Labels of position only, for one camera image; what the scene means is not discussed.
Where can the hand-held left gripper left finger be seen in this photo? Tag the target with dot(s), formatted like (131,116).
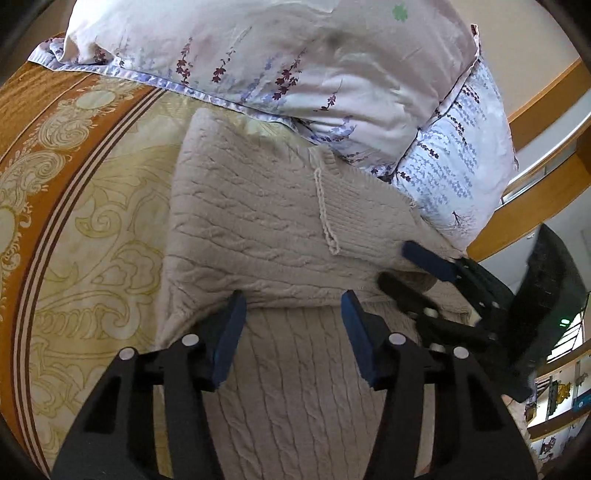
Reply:
(228,337)

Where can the wooden headboard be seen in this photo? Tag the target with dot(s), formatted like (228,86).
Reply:
(545,138)

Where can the blue and white floral pillow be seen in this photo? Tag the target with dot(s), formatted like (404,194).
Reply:
(455,157)

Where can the yellow and orange patterned bedspread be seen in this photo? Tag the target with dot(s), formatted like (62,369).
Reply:
(92,221)

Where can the pink floral pillow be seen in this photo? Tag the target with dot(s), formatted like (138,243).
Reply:
(258,50)

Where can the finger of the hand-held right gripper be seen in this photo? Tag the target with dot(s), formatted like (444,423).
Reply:
(401,288)
(427,258)

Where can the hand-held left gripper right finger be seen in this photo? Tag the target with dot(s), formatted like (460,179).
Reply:
(358,337)

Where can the shelf with colourful items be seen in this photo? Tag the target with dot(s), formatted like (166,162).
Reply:
(561,392)

